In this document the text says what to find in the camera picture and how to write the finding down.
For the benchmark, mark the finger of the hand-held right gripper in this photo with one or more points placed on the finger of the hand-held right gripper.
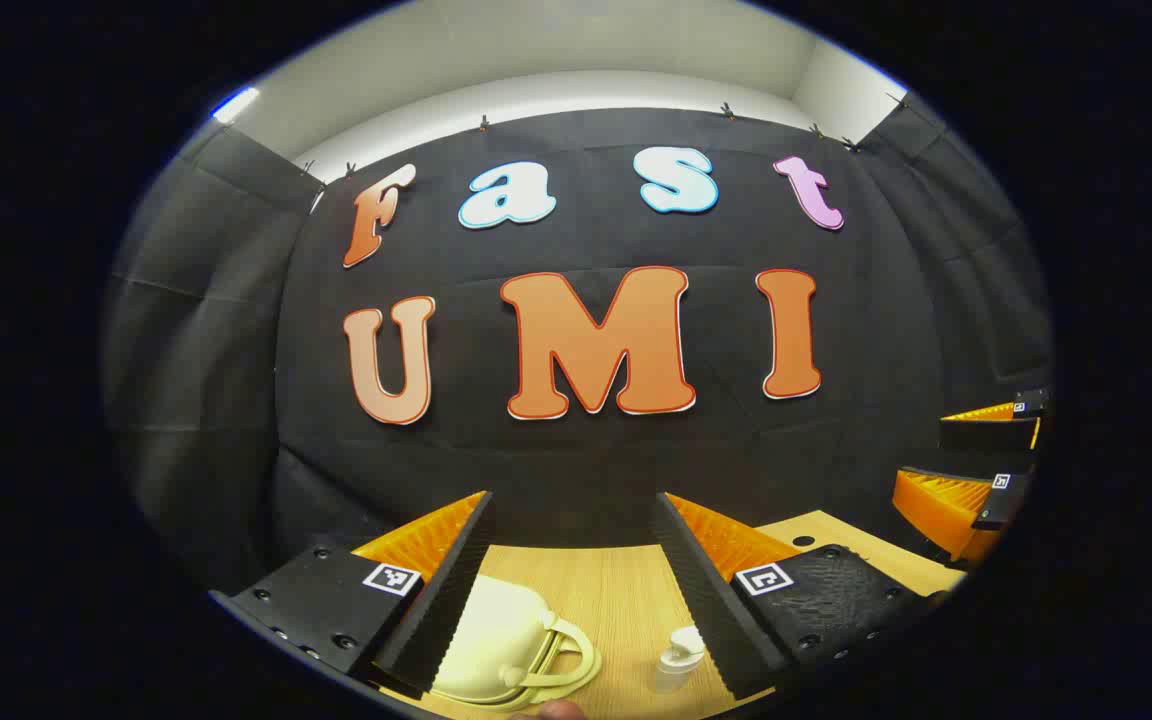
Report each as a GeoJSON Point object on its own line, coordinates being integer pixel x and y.
{"type": "Point", "coordinates": [936, 505]}
{"type": "Point", "coordinates": [986, 432]}

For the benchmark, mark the ceiling light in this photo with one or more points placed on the ceiling light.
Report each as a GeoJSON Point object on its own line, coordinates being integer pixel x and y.
{"type": "Point", "coordinates": [236, 103]}

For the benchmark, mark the white pump bottle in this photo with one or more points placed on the white pump bottle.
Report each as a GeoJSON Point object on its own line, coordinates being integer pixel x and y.
{"type": "Point", "coordinates": [676, 665]}

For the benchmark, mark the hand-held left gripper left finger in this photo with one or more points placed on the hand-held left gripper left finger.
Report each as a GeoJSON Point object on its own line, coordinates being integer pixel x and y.
{"type": "Point", "coordinates": [446, 600]}

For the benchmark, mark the pale yellow small suitcase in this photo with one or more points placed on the pale yellow small suitcase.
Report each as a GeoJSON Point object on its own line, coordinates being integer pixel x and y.
{"type": "Point", "coordinates": [496, 630]}

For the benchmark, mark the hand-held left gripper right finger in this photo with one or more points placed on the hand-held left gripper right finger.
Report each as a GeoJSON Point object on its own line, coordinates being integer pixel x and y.
{"type": "Point", "coordinates": [701, 600]}

